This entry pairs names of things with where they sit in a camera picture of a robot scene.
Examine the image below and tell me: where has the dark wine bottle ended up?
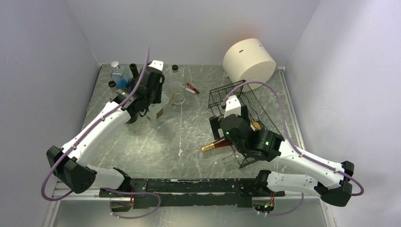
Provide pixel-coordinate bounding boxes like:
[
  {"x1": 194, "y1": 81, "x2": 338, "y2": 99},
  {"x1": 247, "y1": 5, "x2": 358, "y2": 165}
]
[{"x1": 129, "y1": 63, "x2": 139, "y2": 86}]

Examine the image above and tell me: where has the gold capped amber wine bottle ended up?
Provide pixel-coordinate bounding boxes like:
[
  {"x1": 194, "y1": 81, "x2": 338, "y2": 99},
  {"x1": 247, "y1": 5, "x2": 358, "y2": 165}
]
[{"x1": 201, "y1": 121, "x2": 265, "y2": 153}]

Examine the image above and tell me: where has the blue labelled clear bottle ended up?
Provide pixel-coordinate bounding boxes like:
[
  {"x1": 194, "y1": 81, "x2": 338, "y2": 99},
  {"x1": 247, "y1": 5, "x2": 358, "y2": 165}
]
[{"x1": 111, "y1": 61, "x2": 133, "y2": 89}]

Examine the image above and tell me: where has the silver necked green wine bottle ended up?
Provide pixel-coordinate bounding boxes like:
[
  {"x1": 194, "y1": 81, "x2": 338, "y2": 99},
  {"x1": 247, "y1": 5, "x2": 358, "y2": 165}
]
[{"x1": 108, "y1": 80, "x2": 118, "y2": 94}]

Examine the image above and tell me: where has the black gold capped clear bottle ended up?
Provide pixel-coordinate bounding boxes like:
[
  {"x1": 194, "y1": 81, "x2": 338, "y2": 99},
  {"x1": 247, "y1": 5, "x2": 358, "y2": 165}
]
[{"x1": 146, "y1": 103, "x2": 165, "y2": 127}]

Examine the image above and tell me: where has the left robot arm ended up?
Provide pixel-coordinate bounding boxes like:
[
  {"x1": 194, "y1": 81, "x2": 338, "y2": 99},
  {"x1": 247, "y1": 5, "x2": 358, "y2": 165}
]
[{"x1": 46, "y1": 61, "x2": 165, "y2": 197}]

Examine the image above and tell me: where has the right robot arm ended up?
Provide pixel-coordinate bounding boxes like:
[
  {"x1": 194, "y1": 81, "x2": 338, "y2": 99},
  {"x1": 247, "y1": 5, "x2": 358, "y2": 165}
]
[{"x1": 209, "y1": 106, "x2": 355, "y2": 207}]

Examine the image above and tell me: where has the white marker pen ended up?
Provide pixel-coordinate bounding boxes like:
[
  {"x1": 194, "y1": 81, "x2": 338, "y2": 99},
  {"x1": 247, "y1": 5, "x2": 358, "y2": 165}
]
[{"x1": 185, "y1": 88, "x2": 196, "y2": 94}]

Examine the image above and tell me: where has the red utility knife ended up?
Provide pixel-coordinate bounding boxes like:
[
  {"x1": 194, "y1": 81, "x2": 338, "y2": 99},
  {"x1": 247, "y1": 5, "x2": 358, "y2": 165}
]
[{"x1": 187, "y1": 83, "x2": 200, "y2": 94}]

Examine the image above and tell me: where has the cream cylindrical appliance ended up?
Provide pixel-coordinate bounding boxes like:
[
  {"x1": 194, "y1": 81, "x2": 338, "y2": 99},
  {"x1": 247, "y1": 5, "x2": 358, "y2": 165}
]
[{"x1": 223, "y1": 38, "x2": 277, "y2": 82}]

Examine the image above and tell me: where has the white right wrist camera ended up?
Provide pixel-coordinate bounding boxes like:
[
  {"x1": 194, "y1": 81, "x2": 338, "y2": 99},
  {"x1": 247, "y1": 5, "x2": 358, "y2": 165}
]
[{"x1": 224, "y1": 95, "x2": 242, "y2": 118}]

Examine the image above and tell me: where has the black wire wine rack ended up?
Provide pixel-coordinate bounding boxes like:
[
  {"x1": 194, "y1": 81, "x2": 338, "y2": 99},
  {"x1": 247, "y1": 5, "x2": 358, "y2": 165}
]
[{"x1": 209, "y1": 80, "x2": 285, "y2": 168}]

